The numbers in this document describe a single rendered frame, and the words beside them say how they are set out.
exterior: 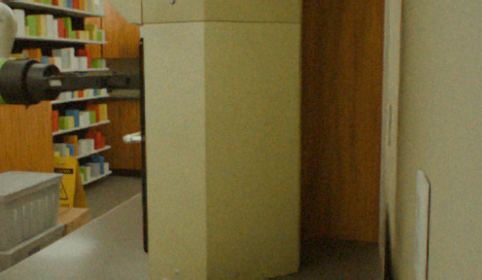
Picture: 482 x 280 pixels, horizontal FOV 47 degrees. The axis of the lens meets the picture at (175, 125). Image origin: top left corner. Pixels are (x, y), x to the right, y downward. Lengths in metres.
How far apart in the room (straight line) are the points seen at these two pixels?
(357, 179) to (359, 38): 0.31
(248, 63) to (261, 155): 0.17
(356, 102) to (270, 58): 0.32
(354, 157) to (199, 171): 0.44
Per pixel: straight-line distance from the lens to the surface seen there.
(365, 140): 1.26
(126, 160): 6.59
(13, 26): 1.21
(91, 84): 1.01
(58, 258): 1.20
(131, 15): 0.97
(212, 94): 0.93
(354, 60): 1.25
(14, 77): 1.09
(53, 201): 3.56
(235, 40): 0.95
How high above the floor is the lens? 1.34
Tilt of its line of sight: 6 degrees down
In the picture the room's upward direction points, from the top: 1 degrees counter-clockwise
